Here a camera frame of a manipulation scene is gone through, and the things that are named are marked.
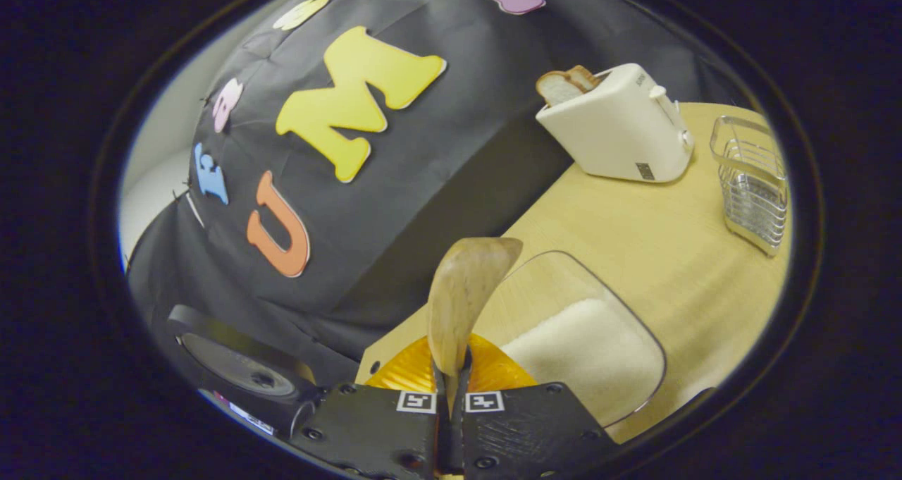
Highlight black rice cooker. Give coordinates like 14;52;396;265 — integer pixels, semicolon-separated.
166;304;360;438

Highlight black backdrop cloth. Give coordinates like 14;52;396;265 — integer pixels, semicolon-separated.
127;0;748;396

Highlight white rice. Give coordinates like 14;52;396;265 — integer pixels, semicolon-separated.
502;298;665;424

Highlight white toaster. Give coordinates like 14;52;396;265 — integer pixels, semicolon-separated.
536;63;695;183

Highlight white bread slice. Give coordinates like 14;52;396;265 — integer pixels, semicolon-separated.
536;71;586;107

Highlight brown toasted bread slice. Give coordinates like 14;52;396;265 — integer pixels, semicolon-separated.
567;65;601;92

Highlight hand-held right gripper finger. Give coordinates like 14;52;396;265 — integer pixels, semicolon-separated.
288;334;452;479
451;334;621;479

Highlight wooden spoon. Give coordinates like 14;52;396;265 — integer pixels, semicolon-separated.
427;237;524;414

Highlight metal wire chopstick holder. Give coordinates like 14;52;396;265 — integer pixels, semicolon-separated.
710;116;788;257

